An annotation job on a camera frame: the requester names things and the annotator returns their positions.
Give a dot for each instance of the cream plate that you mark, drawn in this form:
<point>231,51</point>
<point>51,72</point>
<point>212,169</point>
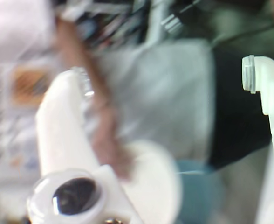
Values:
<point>155,186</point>

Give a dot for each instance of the blue plate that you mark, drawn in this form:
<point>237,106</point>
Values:
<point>197,198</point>

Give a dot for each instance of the person's bare forearm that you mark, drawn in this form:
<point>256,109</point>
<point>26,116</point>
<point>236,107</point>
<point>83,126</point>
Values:
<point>104,130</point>

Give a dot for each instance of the person's black trouser leg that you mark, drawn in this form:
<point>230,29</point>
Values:
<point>239,116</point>

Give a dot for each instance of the person's white shirt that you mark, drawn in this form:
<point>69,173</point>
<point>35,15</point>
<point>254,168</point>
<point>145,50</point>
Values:
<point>15,28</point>

